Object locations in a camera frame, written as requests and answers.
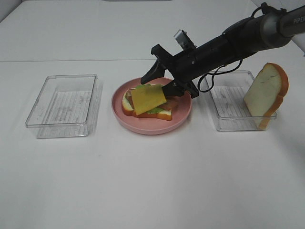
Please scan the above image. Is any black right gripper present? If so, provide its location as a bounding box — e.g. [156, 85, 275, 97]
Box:
[140, 44, 210, 98]

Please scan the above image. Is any bacon strip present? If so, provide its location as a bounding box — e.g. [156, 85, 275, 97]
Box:
[125, 88, 178, 110]
[122, 88, 178, 112]

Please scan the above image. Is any yellow cheese slice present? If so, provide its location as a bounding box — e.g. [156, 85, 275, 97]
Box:
[131, 84, 167, 116]

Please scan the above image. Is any green lettuce leaf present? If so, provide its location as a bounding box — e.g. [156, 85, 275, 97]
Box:
[135, 83, 165, 115]

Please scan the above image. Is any white bread slice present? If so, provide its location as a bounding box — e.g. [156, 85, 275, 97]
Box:
[244, 62, 289, 130]
[122, 89, 174, 122]

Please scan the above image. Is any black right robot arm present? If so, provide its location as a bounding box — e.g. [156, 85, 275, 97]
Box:
[141, 2, 305, 98]

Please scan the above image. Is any pink round plate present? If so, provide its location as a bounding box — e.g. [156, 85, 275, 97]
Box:
[112, 78, 192, 135]

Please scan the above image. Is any right clear plastic tray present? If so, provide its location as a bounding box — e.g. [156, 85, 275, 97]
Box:
[203, 71, 277, 131]

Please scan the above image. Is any clear plastic tray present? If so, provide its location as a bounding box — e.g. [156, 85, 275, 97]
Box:
[203, 71, 277, 131]
[25, 74, 102, 139]

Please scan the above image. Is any left clear plastic tray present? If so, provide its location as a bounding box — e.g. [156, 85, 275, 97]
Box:
[25, 74, 102, 139]

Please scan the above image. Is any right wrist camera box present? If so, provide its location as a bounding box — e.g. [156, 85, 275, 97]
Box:
[174, 30, 196, 50]

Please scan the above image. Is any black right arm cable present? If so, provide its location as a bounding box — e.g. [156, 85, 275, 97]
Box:
[197, 59, 244, 93]

